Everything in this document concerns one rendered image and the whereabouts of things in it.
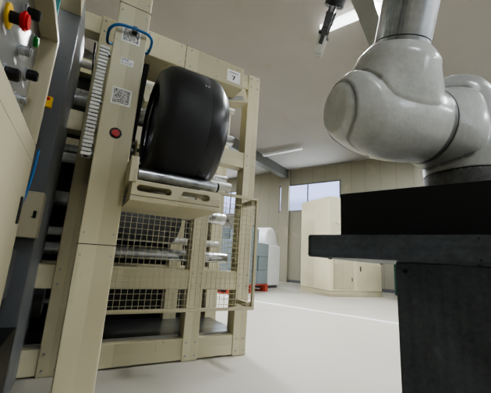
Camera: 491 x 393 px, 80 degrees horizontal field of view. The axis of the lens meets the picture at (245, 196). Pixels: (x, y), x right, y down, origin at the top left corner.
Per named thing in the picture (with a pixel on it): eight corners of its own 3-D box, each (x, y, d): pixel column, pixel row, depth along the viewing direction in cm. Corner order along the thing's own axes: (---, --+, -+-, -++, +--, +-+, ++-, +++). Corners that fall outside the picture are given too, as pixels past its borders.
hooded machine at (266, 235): (263, 288, 648) (266, 225, 677) (241, 285, 683) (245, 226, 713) (279, 287, 705) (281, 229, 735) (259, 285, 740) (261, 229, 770)
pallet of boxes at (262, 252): (235, 287, 644) (238, 231, 669) (267, 291, 598) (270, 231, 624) (196, 289, 546) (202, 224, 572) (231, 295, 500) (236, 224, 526)
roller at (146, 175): (135, 176, 110) (136, 165, 111) (132, 179, 114) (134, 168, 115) (219, 192, 127) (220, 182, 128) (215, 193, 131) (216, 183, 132)
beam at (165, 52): (142, 51, 154) (146, 27, 158) (134, 76, 176) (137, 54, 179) (243, 89, 183) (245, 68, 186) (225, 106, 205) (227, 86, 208)
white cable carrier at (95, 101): (79, 153, 110) (100, 44, 120) (79, 157, 115) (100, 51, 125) (93, 156, 112) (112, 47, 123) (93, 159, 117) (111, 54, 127)
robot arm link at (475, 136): (536, 170, 57) (519, 69, 62) (467, 159, 52) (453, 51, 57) (457, 187, 73) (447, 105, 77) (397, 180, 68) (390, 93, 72)
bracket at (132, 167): (128, 180, 105) (132, 154, 108) (116, 197, 140) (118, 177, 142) (138, 182, 107) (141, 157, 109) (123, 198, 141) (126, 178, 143)
